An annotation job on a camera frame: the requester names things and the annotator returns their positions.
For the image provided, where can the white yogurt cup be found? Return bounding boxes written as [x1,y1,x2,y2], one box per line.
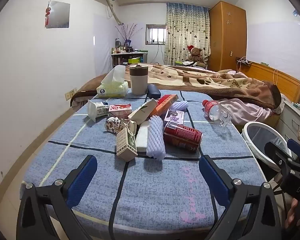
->
[87,100,109,122]

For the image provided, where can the silver wall poster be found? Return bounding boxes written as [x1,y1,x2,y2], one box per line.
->
[46,1,70,29]

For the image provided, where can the white foam block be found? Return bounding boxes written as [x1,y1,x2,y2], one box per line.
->
[135,121,149,153]

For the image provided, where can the orange wooden headboard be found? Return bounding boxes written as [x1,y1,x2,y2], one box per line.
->
[241,62,300,103]

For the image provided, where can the lavender ribbed foam roll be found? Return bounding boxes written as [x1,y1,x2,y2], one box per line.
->
[146,115,166,161]

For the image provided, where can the pink bed sheet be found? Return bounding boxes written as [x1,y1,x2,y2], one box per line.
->
[218,99,272,125]

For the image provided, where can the grey drawer cabinet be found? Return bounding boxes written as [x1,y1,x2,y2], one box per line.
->
[275,101,300,144]

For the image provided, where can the lavender ribbed foam sleeve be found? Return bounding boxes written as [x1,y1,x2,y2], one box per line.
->
[169,101,189,112]

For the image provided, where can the teddy bear with santa hat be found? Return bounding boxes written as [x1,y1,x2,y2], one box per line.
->
[186,45,207,68]

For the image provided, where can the beige green small box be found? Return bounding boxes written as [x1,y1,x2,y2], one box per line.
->
[116,127,138,162]

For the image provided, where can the wall power socket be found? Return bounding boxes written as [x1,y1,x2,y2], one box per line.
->
[64,88,77,101]

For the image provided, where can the cream torn paper carton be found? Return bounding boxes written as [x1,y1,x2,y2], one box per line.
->
[128,99,158,125]

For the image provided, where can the patterned window curtain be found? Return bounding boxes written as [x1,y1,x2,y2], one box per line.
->
[164,2,211,65]

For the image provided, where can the red hanging ornament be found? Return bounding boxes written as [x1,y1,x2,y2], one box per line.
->
[45,1,51,28]

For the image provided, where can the orange wooden wardrobe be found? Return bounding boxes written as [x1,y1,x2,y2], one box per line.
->
[207,1,247,72]

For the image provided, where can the purple dried flower branches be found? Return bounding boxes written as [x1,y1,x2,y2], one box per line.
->
[115,23,143,41]

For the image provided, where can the white mesh trash bin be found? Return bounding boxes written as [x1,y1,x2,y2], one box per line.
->
[242,121,296,171]

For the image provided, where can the strawberry milk carton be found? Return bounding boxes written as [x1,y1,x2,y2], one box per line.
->
[108,103,132,119]

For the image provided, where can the red orange box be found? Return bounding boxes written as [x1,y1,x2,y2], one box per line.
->
[149,94,178,116]

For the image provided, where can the beige brown travel mug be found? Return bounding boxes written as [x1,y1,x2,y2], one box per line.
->
[129,64,148,95]

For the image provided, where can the navy glasses case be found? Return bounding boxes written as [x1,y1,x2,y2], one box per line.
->
[147,84,161,99]

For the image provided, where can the barred window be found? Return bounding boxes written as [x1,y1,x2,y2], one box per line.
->
[145,24,166,45]

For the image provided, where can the cluttered desk shelf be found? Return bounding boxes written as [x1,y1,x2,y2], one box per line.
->
[111,46,148,67]

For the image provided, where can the red drink can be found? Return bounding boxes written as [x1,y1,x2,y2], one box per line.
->
[163,122,203,152]

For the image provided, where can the person's hand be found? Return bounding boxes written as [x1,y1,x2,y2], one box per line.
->
[284,198,298,229]

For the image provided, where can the yellow tissue pack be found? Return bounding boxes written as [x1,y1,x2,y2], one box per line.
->
[96,65,128,98]

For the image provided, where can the brown paw print blanket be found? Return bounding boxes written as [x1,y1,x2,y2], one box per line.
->
[70,63,282,110]

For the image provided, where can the clear plastic water bottle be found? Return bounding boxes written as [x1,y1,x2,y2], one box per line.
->
[202,100,232,126]

